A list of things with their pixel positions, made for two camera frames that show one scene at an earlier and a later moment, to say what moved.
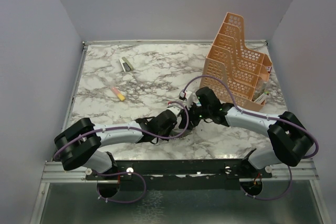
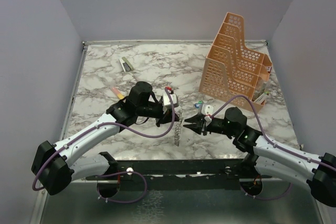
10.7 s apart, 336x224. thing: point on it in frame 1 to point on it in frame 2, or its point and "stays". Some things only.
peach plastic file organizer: x=238 y=77 stays
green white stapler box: x=125 y=64 stays
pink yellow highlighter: x=119 y=95 stays
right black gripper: x=190 y=117 to x=198 y=128
